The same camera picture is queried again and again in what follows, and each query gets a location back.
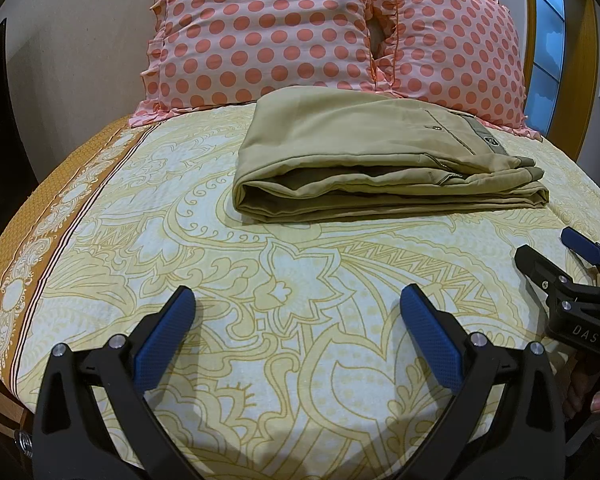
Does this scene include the wooden bed frame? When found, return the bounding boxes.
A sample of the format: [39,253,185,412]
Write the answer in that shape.
[0,375,32,433]

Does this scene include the wooden headboard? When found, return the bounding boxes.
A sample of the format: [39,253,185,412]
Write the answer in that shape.
[455,0,600,162]

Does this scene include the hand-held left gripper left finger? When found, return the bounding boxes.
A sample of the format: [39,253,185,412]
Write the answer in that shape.
[32,285,207,480]

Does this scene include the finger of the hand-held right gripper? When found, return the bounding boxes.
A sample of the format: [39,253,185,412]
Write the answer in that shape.
[560,226,600,291]
[514,245,582,307]

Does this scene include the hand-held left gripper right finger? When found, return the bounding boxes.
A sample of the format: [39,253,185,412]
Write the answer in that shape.
[397,284,567,480]

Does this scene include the khaki pants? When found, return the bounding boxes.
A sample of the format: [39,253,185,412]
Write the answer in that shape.
[232,86,552,224]

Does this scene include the pink polka dot pillow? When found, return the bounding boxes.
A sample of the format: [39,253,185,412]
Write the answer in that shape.
[129,0,382,129]
[367,0,545,142]

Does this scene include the yellow patterned bed sheet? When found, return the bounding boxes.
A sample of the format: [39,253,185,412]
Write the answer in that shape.
[0,104,600,480]

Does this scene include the blue glass window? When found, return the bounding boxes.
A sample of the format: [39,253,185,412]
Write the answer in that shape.
[524,0,567,128]

